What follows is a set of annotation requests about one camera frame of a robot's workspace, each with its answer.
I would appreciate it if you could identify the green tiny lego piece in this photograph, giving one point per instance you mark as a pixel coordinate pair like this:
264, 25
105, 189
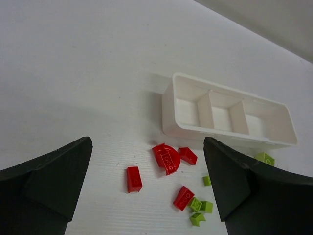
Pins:
206, 180

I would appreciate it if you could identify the red half-round lego plate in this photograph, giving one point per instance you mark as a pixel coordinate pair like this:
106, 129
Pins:
167, 158

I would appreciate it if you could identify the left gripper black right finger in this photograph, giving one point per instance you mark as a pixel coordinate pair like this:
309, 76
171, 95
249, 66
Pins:
254, 198

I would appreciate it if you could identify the red small slope lego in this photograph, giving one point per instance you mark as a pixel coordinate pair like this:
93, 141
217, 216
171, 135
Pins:
188, 155

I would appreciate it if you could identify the white three-compartment tray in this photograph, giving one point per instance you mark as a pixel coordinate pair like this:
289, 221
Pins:
194, 108

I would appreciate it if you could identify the green arch lego piece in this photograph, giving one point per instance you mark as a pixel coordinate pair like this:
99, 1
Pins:
197, 218

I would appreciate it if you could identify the green square lego plate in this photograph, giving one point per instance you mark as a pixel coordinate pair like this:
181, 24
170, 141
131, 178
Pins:
195, 204

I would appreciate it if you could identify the red curved lego brick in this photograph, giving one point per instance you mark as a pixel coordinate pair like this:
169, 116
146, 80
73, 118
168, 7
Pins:
134, 182

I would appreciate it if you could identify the red long lego brick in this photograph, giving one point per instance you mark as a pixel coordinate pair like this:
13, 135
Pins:
183, 198

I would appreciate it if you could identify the green hollow lego cube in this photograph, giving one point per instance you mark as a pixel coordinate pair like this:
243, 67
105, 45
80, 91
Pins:
206, 207

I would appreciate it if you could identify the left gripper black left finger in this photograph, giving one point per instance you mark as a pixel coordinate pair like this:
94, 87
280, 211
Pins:
39, 196

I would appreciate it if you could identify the green large duplo brick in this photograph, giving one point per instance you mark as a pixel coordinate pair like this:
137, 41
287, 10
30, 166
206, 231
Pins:
265, 158

